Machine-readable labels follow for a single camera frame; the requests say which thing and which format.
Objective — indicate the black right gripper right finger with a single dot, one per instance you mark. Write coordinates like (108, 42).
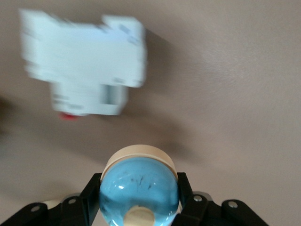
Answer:
(200, 209)

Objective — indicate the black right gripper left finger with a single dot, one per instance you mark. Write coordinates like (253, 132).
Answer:
(77, 207)

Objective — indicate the blue bell wooden base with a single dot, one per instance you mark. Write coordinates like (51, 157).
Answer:
(138, 188)

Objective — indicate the white circuit breaker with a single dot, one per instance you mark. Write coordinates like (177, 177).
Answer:
(82, 58)

